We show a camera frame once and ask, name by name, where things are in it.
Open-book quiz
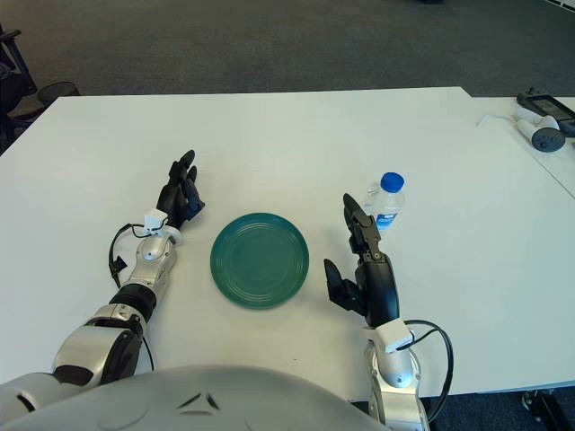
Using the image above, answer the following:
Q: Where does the white VR controller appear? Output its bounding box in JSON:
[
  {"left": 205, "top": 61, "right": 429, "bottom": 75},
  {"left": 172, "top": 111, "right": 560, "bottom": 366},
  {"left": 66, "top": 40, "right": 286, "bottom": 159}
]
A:
[{"left": 513, "top": 114, "right": 567, "bottom": 153}]

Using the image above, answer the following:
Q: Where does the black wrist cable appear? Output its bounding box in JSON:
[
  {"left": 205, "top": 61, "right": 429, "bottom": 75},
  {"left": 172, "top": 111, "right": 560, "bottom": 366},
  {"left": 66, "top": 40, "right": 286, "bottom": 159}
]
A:
[
  {"left": 402, "top": 319, "right": 454, "bottom": 423},
  {"left": 109, "top": 223, "right": 149, "bottom": 288}
]

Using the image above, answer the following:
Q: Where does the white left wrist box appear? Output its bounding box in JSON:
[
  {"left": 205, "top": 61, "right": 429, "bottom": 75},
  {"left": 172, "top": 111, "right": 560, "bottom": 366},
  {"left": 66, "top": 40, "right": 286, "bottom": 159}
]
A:
[{"left": 143, "top": 208, "right": 170, "bottom": 237}]

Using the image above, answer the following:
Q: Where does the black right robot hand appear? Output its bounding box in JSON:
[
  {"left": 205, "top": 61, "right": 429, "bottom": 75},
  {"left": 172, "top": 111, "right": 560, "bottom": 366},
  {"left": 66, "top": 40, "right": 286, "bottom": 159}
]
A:
[{"left": 323, "top": 192, "right": 401, "bottom": 328}]

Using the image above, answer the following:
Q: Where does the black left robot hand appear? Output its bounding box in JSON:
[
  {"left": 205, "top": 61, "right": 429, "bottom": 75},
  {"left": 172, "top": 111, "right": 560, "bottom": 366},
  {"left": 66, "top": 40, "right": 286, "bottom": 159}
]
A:
[{"left": 156, "top": 149, "right": 207, "bottom": 234}]

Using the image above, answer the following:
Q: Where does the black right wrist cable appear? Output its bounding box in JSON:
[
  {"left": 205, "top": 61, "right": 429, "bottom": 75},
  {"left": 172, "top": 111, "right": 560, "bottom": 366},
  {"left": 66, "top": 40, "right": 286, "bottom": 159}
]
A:
[{"left": 402, "top": 319, "right": 454, "bottom": 423}]

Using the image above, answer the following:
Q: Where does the black office chair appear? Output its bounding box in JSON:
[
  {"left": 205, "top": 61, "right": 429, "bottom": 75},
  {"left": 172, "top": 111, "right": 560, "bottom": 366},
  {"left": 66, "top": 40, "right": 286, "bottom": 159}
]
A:
[{"left": 0, "top": 24, "right": 46, "bottom": 149}]

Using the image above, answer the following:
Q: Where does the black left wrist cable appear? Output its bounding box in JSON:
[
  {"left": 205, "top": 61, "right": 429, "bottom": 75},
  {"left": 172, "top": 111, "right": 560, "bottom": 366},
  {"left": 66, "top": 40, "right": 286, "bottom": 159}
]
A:
[{"left": 109, "top": 223, "right": 149, "bottom": 288}]

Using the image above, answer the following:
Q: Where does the grey robot torso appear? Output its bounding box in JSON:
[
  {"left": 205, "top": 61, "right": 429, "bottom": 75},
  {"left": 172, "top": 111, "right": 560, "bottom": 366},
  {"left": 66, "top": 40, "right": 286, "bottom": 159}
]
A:
[{"left": 0, "top": 364, "right": 383, "bottom": 431}]

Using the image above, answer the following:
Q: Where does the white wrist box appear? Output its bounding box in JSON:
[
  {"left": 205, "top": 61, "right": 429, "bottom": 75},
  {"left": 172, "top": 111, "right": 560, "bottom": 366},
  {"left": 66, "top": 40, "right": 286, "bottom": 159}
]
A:
[
  {"left": 361, "top": 319, "right": 415, "bottom": 354},
  {"left": 143, "top": 208, "right": 170, "bottom": 237}
]

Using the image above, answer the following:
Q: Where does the black handheld screen device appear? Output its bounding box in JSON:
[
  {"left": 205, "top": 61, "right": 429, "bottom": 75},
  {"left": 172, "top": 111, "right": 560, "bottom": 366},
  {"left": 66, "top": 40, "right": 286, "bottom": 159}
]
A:
[{"left": 516, "top": 87, "right": 575, "bottom": 136}]

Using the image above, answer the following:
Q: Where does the black mesh wastebasket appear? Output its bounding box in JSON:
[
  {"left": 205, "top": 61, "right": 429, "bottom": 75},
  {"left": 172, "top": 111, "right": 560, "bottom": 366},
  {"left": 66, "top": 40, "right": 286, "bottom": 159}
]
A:
[{"left": 36, "top": 81, "right": 81, "bottom": 107}]

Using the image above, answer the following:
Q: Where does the green round plate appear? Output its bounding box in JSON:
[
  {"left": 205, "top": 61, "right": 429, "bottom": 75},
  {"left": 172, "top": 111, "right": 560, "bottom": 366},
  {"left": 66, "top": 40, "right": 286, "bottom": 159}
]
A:
[{"left": 209, "top": 212, "right": 311, "bottom": 310}]

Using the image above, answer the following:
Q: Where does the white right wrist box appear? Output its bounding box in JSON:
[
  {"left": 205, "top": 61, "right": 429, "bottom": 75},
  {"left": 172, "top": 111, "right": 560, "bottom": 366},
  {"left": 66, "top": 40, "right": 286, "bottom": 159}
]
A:
[{"left": 361, "top": 319, "right": 415, "bottom": 354}]

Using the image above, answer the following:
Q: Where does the clear bottle with blue cap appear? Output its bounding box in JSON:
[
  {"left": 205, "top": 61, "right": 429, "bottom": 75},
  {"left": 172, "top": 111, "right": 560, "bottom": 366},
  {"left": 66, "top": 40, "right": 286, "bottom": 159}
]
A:
[{"left": 362, "top": 172, "right": 406, "bottom": 233}]

